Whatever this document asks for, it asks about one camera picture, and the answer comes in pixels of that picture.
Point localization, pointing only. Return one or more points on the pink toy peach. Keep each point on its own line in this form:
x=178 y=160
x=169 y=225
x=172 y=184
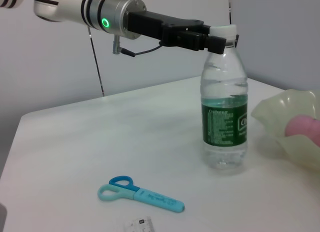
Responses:
x=305 y=125

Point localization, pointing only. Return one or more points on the clear green-label water bottle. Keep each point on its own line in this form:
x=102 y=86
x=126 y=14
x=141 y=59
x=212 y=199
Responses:
x=225 y=122

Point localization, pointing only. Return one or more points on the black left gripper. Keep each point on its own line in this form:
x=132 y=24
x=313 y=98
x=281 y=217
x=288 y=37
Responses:
x=155 y=24

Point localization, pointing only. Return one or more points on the blue scissors with cover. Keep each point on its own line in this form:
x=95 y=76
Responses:
x=155 y=198

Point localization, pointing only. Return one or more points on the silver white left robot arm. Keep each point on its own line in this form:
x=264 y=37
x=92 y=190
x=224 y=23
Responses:
x=62 y=7

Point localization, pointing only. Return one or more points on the translucent green fruit bowl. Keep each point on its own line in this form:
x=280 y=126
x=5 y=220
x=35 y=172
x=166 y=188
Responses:
x=275 y=109

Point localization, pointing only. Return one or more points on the clear plastic ruler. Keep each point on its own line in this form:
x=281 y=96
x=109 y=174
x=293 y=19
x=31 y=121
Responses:
x=140 y=224

